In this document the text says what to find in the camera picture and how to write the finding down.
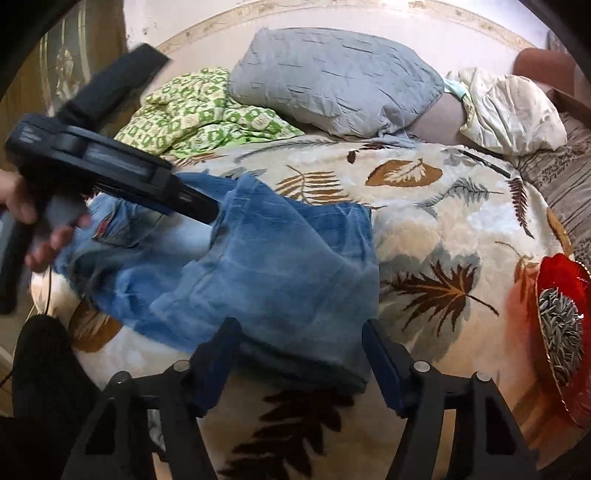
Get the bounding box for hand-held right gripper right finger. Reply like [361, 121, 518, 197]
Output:
[362, 318, 541, 480]

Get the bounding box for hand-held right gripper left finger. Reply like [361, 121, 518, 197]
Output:
[62, 318, 243, 480]

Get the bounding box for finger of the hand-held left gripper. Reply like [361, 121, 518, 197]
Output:
[168, 174, 221, 227]
[60, 44, 171, 125]

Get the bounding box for blue denim pants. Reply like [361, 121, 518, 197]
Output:
[53, 173, 382, 393]

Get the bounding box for person's left hand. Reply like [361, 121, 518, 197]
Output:
[0, 170, 94, 274]

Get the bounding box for wooden door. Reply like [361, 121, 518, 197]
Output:
[0, 0, 134, 171]

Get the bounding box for green patterned quilt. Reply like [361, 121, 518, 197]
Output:
[113, 67, 305, 160]

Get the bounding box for leaf print blanket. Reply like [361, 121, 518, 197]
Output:
[30, 138, 578, 480]

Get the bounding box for pile of sunflower seeds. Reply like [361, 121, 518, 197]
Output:
[538, 286, 585, 388]

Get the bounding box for grey quilted pillow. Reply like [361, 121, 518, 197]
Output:
[228, 27, 446, 139]

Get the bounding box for red glass bowl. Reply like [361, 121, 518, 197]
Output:
[534, 255, 591, 430]

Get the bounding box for black pen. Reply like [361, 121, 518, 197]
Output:
[462, 148, 512, 178]

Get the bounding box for brown cushion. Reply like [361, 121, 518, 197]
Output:
[411, 92, 468, 147]

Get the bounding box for cream floral pillow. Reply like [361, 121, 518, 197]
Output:
[445, 67, 568, 155]

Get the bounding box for pale green cloth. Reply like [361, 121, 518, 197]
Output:
[443, 78, 472, 101]

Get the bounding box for brown headboard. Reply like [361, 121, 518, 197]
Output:
[512, 46, 591, 112]

